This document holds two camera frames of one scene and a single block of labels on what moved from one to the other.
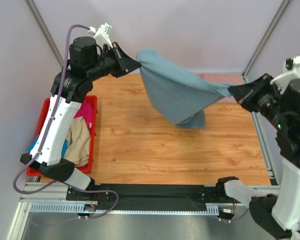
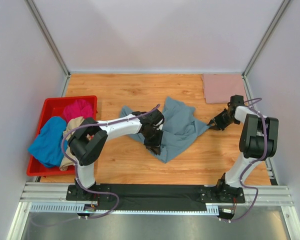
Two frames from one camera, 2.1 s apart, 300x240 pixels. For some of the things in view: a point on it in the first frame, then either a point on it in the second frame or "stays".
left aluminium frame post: [33, 8] stays
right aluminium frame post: [245, 72] stays
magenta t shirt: [86, 111] stays
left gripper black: [117, 61] to [152, 141]
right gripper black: [255, 94] to [221, 119]
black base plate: [154, 197] stays
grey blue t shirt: [180, 98] to [180, 125]
